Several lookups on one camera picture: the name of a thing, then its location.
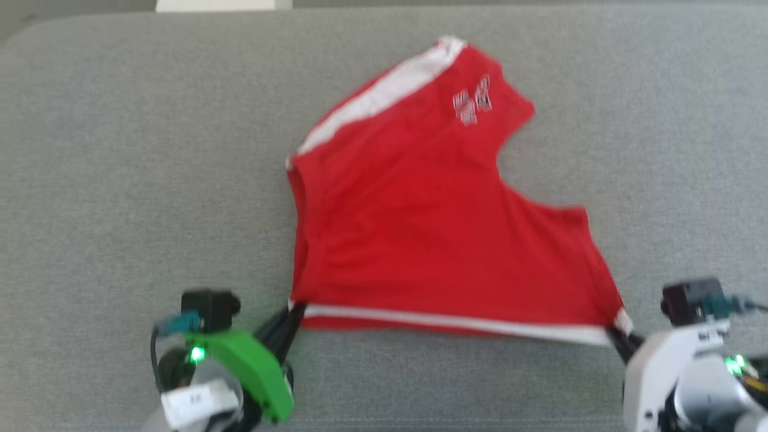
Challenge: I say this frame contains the red shorts with white trim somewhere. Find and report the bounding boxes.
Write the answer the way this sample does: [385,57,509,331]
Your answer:
[286,36,634,347]

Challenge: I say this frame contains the small white flat block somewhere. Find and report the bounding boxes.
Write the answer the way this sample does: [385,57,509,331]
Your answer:
[155,0,293,13]

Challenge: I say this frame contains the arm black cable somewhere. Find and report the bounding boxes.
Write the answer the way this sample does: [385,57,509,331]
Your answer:
[149,311,202,391]
[703,293,768,317]

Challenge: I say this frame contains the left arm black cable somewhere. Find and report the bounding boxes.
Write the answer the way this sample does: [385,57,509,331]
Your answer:
[149,311,202,391]

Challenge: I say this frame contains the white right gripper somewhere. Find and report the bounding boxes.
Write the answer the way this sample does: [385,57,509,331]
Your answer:
[605,320,731,432]

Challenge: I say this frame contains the grey fabric sofa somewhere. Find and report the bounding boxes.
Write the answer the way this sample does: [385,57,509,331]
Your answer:
[0,5,768,432]

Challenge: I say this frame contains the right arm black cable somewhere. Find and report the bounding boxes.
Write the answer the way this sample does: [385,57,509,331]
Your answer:
[703,293,768,317]

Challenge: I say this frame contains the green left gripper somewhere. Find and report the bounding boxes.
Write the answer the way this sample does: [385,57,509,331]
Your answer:
[185,304,308,424]

